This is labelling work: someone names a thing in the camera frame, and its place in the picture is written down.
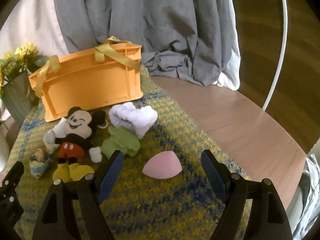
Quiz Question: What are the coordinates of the Mickey Mouse plush toy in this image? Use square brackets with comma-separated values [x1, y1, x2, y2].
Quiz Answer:
[43, 107, 108, 183]

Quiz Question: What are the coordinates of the green frog plush toy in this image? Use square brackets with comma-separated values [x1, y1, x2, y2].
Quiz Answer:
[100, 126, 140, 158]

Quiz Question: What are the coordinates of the pink makeup sponge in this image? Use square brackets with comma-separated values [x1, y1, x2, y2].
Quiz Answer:
[142, 151, 182, 179]

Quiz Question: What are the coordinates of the lavender terry scrunchie headband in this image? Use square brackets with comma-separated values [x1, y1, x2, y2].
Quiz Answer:
[108, 102, 158, 140]

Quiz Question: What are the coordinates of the small doll in blue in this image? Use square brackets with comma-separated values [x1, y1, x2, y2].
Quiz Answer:
[29, 148, 53, 179]

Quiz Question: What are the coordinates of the grey cloth at table edge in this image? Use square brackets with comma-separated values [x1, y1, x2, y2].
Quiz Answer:
[286, 154, 319, 239]

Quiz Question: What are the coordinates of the white ribbed vase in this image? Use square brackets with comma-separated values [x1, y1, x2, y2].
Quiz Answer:
[0, 130, 10, 172]

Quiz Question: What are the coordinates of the yellow blue knitted mat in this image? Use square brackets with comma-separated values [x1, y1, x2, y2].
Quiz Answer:
[5, 68, 246, 239]

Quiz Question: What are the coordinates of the grey ribbed vase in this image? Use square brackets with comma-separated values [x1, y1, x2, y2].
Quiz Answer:
[2, 72, 37, 126]

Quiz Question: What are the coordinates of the orange plastic crate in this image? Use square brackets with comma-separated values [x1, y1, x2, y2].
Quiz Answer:
[29, 36, 143, 122]

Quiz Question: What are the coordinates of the sunflower bouquet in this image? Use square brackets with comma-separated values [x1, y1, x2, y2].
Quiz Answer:
[1, 42, 48, 97]

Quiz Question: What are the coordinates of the white sheer curtain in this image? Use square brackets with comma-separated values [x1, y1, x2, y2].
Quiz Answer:
[1, 0, 69, 57]

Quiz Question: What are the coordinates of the white metal hoop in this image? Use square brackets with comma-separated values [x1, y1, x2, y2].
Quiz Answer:
[261, 0, 288, 112]

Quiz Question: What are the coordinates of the grey curtain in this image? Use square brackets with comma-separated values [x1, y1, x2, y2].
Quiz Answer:
[54, 0, 241, 90]

